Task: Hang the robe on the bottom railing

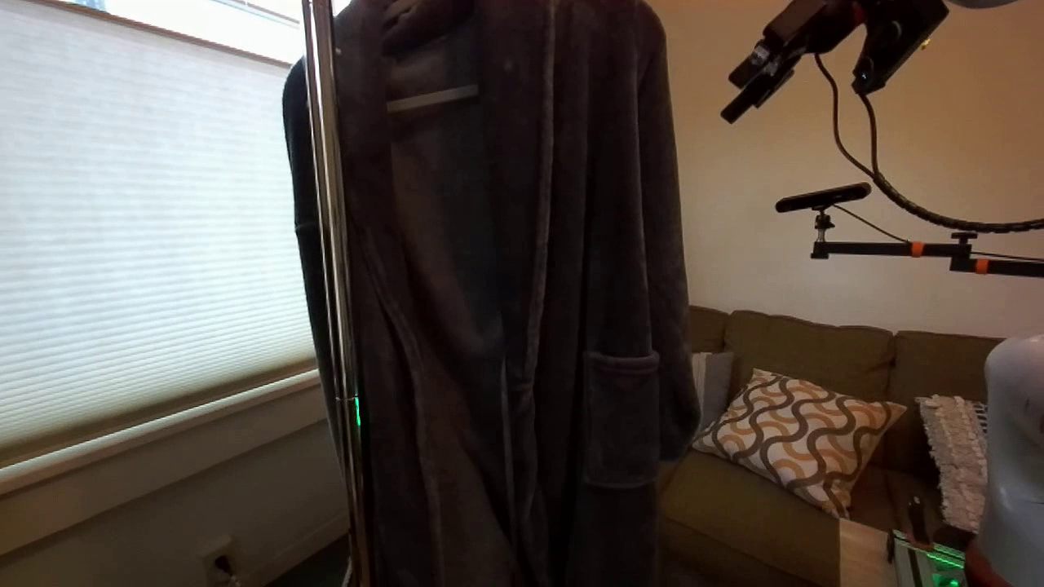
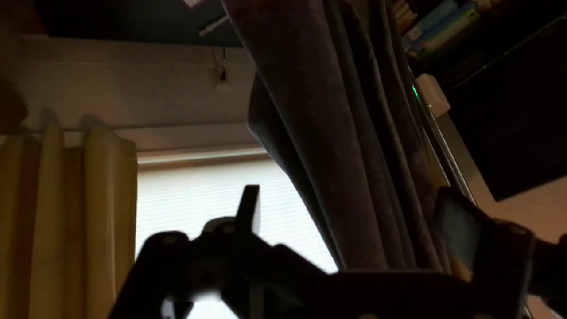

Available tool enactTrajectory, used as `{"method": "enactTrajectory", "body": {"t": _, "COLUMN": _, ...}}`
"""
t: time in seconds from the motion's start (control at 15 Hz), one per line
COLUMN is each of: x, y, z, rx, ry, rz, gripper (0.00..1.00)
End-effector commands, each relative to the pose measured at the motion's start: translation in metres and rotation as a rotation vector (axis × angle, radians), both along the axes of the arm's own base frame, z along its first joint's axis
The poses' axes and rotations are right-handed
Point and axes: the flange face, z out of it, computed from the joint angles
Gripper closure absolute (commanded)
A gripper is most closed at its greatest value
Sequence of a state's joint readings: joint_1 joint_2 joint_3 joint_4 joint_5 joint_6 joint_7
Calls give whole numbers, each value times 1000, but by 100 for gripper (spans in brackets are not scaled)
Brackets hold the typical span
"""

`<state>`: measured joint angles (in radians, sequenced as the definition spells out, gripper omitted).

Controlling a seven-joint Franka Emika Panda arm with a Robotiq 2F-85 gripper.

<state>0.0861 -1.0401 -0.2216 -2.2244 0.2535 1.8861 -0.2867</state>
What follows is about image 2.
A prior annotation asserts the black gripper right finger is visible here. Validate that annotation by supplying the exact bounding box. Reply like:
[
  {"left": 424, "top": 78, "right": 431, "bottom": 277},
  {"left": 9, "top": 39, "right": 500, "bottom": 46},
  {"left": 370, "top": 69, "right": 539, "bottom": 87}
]
[{"left": 434, "top": 186, "right": 537, "bottom": 319}]

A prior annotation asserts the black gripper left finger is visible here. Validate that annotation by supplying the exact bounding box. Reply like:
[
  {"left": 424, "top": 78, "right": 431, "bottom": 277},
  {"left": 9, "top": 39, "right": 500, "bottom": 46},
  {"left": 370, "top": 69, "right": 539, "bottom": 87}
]
[{"left": 108, "top": 183, "right": 333, "bottom": 319}]

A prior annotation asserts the dark grey plush robe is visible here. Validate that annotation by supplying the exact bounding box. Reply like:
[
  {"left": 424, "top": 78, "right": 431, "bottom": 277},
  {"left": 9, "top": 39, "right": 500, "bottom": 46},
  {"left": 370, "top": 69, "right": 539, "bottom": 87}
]
[{"left": 220, "top": 0, "right": 475, "bottom": 280}]

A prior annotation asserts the white window blind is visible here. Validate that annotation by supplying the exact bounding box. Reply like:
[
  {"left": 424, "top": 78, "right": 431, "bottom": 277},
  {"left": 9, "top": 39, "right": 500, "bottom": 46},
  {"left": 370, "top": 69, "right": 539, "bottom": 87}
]
[{"left": 133, "top": 156, "right": 342, "bottom": 319}]

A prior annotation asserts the chrome garment rack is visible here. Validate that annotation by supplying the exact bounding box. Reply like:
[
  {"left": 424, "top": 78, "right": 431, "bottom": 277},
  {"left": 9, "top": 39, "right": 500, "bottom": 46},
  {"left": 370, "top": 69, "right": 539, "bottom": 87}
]
[{"left": 413, "top": 73, "right": 500, "bottom": 209}]

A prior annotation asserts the beige curtain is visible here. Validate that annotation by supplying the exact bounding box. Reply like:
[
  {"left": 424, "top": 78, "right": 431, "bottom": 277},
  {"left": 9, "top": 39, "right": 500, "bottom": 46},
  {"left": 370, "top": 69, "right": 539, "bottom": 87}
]
[{"left": 0, "top": 121, "right": 142, "bottom": 319}]

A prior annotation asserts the dark bookshelf with books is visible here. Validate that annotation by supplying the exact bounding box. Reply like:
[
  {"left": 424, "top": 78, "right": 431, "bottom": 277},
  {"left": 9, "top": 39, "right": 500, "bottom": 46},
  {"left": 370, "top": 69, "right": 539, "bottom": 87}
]
[{"left": 392, "top": 0, "right": 567, "bottom": 204}]

